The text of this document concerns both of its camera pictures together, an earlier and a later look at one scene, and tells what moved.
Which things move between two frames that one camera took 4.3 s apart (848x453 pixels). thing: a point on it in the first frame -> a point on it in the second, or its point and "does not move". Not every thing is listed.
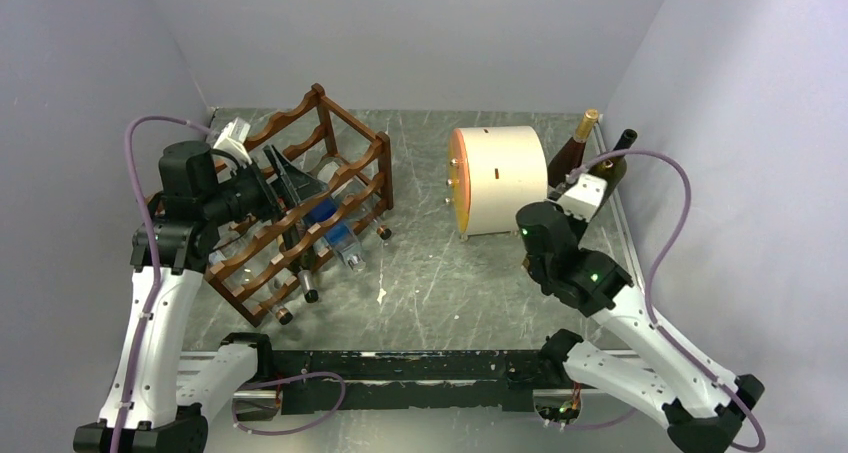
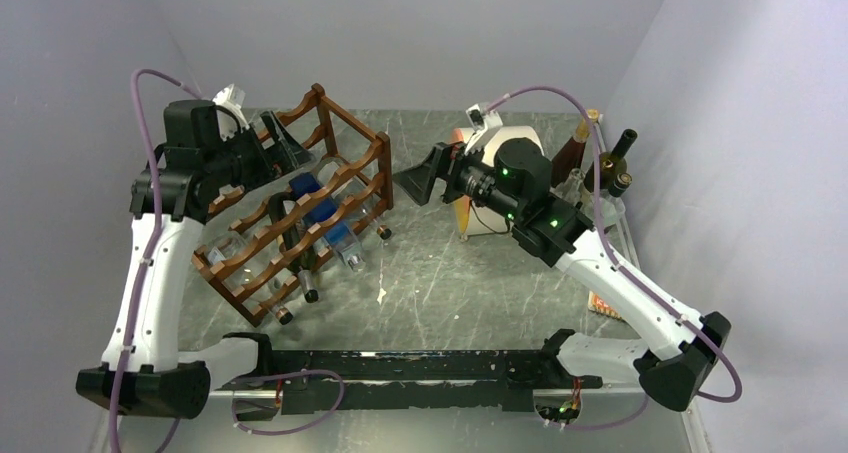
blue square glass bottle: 340,236 does not move
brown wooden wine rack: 332,173 does not move
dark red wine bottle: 571,157 does not move
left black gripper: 294,184 -> 266,170
